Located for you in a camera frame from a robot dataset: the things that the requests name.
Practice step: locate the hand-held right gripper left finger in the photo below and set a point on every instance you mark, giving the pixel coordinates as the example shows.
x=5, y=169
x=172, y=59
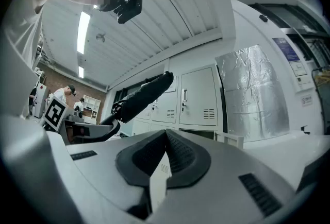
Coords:
x=98, y=174

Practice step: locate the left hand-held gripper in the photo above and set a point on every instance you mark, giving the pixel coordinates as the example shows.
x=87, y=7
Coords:
x=54, y=112

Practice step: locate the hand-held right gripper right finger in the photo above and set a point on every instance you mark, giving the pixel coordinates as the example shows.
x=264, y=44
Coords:
x=221, y=192

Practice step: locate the grey metal locker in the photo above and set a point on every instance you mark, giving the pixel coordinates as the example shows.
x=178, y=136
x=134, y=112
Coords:
x=198, y=89

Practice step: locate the white shelf unit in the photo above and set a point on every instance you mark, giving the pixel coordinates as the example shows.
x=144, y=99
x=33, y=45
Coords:
x=91, y=107

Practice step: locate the black-headed key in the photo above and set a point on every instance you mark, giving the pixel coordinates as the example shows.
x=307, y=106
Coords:
x=154, y=107

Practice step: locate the long ceiling light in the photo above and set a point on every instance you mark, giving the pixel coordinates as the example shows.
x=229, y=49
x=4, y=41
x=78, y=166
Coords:
x=83, y=32
x=81, y=71

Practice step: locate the white cabinet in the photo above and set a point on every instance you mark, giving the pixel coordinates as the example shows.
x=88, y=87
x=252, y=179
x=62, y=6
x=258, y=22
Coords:
x=40, y=100

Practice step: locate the white paper notice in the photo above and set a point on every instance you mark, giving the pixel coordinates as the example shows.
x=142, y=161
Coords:
x=172, y=87

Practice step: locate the grey ceiling fixture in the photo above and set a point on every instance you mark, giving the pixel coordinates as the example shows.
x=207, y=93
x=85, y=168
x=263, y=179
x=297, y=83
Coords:
x=100, y=36

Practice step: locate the crinkled silver foil covering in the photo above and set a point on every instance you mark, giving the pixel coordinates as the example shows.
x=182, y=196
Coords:
x=252, y=89

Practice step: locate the person's white shirt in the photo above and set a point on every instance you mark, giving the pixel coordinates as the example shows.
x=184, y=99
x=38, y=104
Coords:
x=23, y=45

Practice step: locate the dark framed window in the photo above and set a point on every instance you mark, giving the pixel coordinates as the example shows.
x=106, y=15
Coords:
x=288, y=19

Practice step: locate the small black bracket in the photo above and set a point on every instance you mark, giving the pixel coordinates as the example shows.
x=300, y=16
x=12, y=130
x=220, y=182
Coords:
x=305, y=129

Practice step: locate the small white wall sign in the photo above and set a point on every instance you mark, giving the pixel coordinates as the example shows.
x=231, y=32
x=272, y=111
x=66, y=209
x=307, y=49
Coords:
x=306, y=101

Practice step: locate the white wall notice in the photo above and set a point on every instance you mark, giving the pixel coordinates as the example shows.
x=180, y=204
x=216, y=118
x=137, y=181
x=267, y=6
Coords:
x=297, y=68

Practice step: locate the blue wall poster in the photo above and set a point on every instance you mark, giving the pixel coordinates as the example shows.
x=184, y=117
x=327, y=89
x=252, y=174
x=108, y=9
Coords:
x=285, y=49

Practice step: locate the small black wall sensor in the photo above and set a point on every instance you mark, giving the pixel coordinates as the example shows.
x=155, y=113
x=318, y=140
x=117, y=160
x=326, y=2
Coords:
x=263, y=18

